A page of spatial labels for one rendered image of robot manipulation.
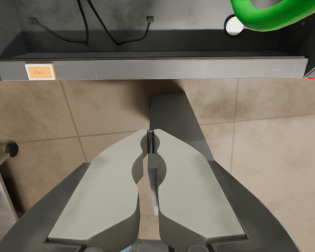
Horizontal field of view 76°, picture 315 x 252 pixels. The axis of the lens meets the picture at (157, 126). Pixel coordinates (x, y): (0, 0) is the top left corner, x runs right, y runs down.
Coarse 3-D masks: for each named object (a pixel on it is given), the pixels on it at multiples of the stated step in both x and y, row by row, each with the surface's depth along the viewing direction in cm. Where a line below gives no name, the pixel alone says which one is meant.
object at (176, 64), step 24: (0, 72) 40; (24, 72) 40; (72, 72) 41; (96, 72) 41; (120, 72) 41; (144, 72) 41; (168, 72) 41; (192, 72) 41; (216, 72) 41; (240, 72) 41; (264, 72) 41; (288, 72) 41
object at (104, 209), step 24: (120, 144) 11; (144, 144) 12; (96, 168) 9; (120, 168) 9; (96, 192) 8; (120, 192) 8; (72, 216) 7; (96, 216) 7; (120, 216) 7; (72, 240) 6; (96, 240) 7; (120, 240) 7
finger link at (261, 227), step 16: (224, 176) 9; (224, 192) 8; (240, 192) 8; (240, 208) 7; (256, 208) 7; (240, 224) 7; (256, 224) 7; (272, 224) 7; (224, 240) 6; (240, 240) 6; (256, 240) 6; (272, 240) 6; (288, 240) 6
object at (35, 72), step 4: (52, 64) 39; (28, 68) 39; (32, 68) 39; (36, 68) 39; (40, 68) 39; (44, 68) 39; (48, 68) 39; (32, 72) 39; (36, 72) 39; (40, 72) 39; (44, 72) 39; (48, 72) 39; (32, 76) 40; (36, 76) 40; (40, 76) 40; (44, 76) 40; (48, 76) 40
